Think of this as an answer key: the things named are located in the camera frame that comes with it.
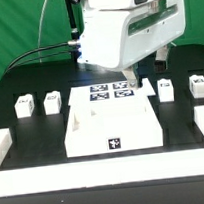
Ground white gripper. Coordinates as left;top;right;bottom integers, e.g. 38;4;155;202
79;0;186;89

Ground white square tabletop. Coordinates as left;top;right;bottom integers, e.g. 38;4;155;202
59;79;165;158

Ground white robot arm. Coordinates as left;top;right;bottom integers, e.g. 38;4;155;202
79;0;186;88

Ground white tag sheet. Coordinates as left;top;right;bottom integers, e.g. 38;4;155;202
88;77;157;102

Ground white U-shaped fence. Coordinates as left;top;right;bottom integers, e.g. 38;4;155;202
0;105;204;197

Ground green backdrop curtain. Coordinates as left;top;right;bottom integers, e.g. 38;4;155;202
0;0;204;79

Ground black vertical cable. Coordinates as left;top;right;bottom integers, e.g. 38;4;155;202
63;0;84;64

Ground grey thin cable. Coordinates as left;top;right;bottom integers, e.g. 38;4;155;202
33;0;57;63

